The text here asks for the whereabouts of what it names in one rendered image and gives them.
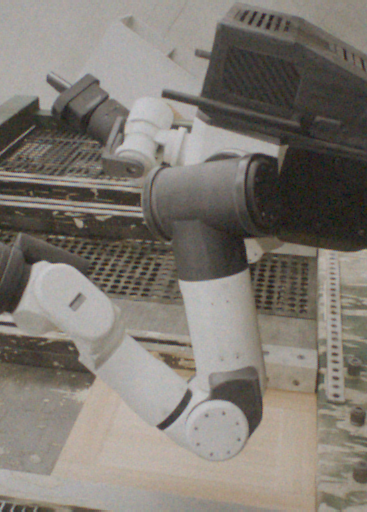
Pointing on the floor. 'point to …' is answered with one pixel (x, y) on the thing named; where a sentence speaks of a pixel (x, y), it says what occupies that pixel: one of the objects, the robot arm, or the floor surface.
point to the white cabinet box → (143, 66)
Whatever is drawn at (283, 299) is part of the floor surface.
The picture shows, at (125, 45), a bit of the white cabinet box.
